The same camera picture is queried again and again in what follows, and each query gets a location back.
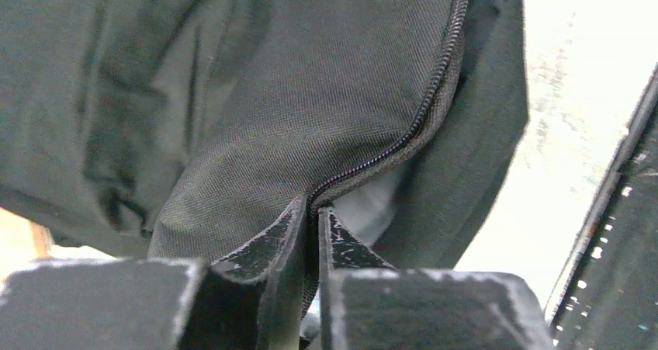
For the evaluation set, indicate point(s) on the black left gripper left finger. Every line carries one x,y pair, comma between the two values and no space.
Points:
249,299

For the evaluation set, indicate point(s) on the black student backpack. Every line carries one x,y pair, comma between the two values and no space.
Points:
184,128

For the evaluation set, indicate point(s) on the wooden base board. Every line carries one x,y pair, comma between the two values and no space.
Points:
21,241

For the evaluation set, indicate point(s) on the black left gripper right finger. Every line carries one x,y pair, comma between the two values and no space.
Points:
365,303

